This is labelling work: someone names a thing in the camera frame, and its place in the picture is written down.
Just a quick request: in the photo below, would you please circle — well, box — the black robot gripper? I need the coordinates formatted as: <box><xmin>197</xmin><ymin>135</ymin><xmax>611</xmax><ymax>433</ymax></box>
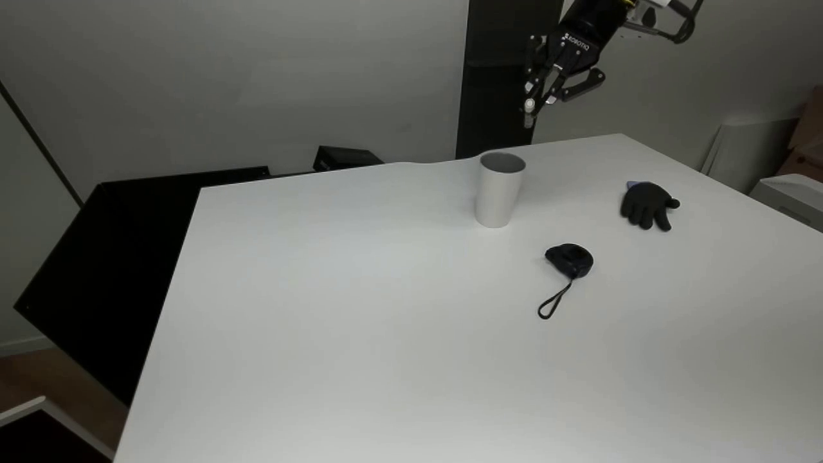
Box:
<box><xmin>525</xmin><ymin>0</ymin><xmax>627</xmax><ymax>113</ymax></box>

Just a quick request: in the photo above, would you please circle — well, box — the black and white marker pen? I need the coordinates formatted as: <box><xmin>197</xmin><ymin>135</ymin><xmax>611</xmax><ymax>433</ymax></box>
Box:
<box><xmin>523</xmin><ymin>99</ymin><xmax>537</xmax><ymax>130</ymax></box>

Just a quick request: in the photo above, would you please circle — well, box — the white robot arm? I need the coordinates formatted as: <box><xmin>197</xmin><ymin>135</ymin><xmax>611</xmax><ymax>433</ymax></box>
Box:
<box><xmin>523</xmin><ymin>0</ymin><xmax>706</xmax><ymax>117</ymax></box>

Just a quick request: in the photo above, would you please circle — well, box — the white ceramic mug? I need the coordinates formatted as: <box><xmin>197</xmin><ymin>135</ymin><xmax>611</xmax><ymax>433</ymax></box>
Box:
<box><xmin>476</xmin><ymin>153</ymin><xmax>527</xmax><ymax>229</ymax></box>

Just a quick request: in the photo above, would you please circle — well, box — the black glove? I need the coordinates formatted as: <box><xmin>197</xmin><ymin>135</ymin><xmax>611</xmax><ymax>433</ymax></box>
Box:
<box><xmin>620</xmin><ymin>183</ymin><xmax>679</xmax><ymax>231</ymax></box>

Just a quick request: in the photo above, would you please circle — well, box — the white covered chair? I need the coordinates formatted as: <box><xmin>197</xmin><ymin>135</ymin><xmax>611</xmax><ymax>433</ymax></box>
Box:
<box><xmin>699</xmin><ymin>117</ymin><xmax>798</xmax><ymax>194</ymax></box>

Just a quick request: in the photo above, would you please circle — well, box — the cardboard box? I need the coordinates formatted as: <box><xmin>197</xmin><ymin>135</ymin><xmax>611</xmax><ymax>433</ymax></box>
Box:
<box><xmin>779</xmin><ymin>89</ymin><xmax>823</xmax><ymax>183</ymax></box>

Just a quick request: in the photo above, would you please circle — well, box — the black chair back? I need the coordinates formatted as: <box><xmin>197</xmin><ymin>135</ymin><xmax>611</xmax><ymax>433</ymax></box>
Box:
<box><xmin>314</xmin><ymin>147</ymin><xmax>381</xmax><ymax>174</ymax></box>

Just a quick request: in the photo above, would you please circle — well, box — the white box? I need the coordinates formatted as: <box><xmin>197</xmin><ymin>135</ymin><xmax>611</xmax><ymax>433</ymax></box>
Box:
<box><xmin>751</xmin><ymin>174</ymin><xmax>823</xmax><ymax>231</ymax></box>

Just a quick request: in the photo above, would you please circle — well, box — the black side table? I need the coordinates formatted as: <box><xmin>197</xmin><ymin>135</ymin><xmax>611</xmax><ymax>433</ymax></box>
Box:
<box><xmin>15</xmin><ymin>165</ymin><xmax>270</xmax><ymax>405</ymax></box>

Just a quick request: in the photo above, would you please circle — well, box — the small black pouch with strap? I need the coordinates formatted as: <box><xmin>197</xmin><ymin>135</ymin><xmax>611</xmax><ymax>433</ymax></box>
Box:
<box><xmin>537</xmin><ymin>242</ymin><xmax>594</xmax><ymax>319</ymax></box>

